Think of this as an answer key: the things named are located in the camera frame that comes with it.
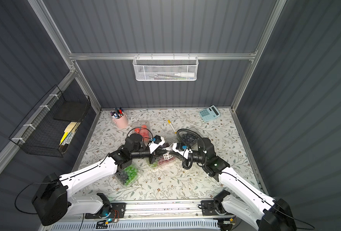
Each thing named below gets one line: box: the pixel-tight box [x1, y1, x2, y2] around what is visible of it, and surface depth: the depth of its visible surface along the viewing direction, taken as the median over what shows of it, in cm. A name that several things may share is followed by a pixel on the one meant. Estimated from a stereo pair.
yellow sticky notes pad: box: [59, 121, 78, 146], surface depth 75 cm
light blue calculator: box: [198, 104, 221, 123], surface depth 117 cm
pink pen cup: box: [112, 113, 129, 129], surface depth 105 cm
